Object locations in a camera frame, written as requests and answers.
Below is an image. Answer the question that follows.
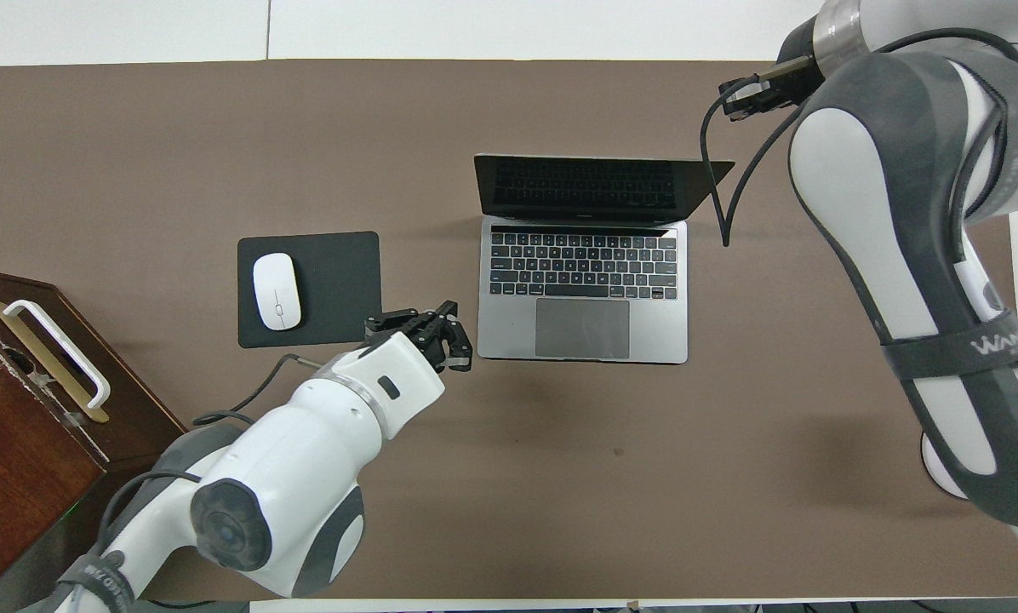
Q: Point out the brass handle plate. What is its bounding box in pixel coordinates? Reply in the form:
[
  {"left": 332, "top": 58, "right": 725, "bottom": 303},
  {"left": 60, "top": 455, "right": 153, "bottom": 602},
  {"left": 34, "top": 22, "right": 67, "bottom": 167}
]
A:
[{"left": 0, "top": 300, "right": 111, "bottom": 425}]

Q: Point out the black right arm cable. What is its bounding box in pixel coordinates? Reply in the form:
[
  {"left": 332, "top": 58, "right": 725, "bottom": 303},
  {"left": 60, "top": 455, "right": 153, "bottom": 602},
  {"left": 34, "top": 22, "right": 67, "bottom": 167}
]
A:
[{"left": 700, "top": 28, "right": 1018, "bottom": 249}]

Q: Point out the white computer mouse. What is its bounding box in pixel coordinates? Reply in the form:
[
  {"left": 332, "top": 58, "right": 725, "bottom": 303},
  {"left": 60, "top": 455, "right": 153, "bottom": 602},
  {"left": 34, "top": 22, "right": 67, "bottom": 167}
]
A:
[{"left": 252, "top": 253, "right": 302, "bottom": 331}]

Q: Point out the dark brown wooden box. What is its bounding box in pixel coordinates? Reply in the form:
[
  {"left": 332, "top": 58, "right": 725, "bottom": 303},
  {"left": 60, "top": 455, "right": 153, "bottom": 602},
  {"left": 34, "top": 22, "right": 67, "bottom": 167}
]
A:
[{"left": 0, "top": 266, "right": 189, "bottom": 590}]

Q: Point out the silver grey laptop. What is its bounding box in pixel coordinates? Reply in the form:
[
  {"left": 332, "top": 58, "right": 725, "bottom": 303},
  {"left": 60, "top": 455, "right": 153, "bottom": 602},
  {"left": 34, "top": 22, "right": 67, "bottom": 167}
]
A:
[{"left": 473, "top": 153, "right": 736, "bottom": 365}]

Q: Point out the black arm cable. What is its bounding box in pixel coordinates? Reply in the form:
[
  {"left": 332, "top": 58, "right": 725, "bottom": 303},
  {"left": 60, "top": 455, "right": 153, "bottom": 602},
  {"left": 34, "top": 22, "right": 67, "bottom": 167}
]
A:
[
  {"left": 700, "top": 28, "right": 1018, "bottom": 249},
  {"left": 192, "top": 352, "right": 324, "bottom": 427}
]

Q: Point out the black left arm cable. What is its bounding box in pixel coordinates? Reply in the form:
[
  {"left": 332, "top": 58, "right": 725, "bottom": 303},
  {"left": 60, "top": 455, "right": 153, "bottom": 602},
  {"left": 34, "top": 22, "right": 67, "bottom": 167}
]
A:
[{"left": 192, "top": 352, "right": 324, "bottom": 427}]

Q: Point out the black mouse pad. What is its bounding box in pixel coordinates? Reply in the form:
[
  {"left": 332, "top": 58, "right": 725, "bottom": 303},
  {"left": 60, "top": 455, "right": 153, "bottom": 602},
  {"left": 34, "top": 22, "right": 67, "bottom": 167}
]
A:
[{"left": 237, "top": 231, "right": 383, "bottom": 349}]

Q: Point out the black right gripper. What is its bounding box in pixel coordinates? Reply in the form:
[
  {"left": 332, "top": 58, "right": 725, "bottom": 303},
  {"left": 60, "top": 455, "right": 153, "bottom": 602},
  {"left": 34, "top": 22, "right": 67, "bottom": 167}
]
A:
[{"left": 718, "top": 36, "right": 828, "bottom": 122}]

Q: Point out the brown table mat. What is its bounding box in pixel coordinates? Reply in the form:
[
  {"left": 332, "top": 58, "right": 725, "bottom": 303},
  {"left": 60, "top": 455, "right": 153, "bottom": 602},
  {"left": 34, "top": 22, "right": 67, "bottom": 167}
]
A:
[{"left": 0, "top": 58, "right": 1018, "bottom": 602}]

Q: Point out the white box handle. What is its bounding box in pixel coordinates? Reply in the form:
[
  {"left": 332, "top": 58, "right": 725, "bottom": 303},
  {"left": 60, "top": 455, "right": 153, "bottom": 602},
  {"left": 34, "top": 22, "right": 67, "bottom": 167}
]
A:
[{"left": 3, "top": 299, "right": 112, "bottom": 411}]

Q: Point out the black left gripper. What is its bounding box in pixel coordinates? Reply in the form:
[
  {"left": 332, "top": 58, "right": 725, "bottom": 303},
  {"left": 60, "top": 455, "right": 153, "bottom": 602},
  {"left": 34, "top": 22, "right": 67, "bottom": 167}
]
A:
[{"left": 364, "top": 300, "right": 475, "bottom": 374}]

